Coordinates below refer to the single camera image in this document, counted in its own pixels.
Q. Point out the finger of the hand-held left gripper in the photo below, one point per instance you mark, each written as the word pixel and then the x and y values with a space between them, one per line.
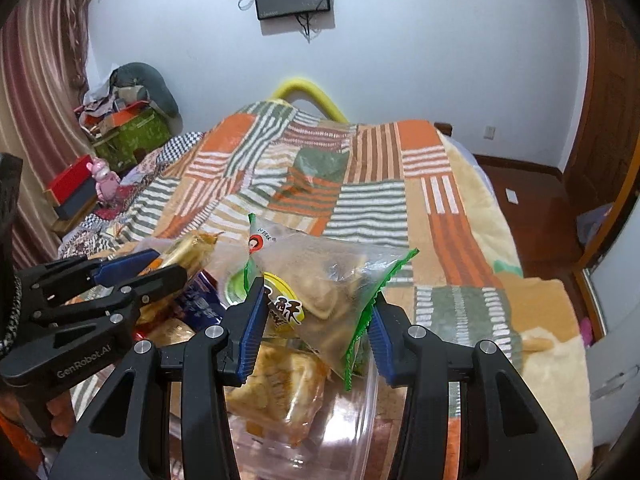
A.
pixel 155 282
pixel 125 262

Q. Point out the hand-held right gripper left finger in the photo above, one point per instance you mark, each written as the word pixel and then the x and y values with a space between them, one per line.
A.
pixel 252 330

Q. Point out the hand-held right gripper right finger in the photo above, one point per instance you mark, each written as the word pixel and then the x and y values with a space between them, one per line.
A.
pixel 380 350

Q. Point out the golden snack packet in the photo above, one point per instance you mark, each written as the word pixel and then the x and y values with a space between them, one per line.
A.
pixel 187 252

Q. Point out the orange snack packet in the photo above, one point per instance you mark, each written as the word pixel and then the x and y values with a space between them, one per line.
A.
pixel 280 390

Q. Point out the clear plastic container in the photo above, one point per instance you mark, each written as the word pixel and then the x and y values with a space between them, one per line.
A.
pixel 350 425

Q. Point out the clear green-edged snack packet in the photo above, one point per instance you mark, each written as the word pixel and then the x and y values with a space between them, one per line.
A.
pixel 330 270

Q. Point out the person's left hand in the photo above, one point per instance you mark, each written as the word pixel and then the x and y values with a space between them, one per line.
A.
pixel 61 415

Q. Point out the blue snack packet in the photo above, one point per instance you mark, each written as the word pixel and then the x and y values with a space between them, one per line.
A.
pixel 200 305

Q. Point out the dark grey box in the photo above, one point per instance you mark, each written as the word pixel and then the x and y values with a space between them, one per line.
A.
pixel 77 205

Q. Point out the pink bunny toy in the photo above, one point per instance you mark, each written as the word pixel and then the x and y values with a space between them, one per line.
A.
pixel 105 180

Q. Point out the checkered patchwork quilt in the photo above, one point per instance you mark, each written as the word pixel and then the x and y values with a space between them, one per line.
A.
pixel 150 170

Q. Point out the red box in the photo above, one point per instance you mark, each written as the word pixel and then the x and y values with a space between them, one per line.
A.
pixel 70 180

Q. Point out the green box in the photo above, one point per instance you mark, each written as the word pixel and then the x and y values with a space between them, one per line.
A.
pixel 135 140

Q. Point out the orange striped patchwork blanket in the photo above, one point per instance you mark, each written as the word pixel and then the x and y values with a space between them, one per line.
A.
pixel 400 200

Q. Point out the pile of clutter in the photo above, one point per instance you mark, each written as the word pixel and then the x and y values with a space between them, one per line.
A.
pixel 107 105

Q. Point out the striped curtain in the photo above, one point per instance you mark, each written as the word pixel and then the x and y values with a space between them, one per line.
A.
pixel 40 110

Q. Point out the grey cushion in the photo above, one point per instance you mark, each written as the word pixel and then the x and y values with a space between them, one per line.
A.
pixel 155 85

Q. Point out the white floor tag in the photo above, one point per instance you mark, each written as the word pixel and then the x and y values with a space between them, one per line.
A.
pixel 511 196

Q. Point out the pink slipper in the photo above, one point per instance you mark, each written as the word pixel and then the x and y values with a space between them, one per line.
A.
pixel 586 331

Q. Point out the white heart-print sliding door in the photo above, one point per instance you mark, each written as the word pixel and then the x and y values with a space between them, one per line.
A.
pixel 617 320

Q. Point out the grey plastic bag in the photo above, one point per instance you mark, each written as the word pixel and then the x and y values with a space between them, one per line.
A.
pixel 595 230

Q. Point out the brown wooden door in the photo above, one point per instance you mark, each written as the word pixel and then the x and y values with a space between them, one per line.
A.
pixel 605 85

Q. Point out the yellow bed frame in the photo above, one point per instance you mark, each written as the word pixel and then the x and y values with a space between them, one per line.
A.
pixel 310 95

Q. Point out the wall socket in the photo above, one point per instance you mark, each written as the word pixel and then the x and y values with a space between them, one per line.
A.
pixel 490 133

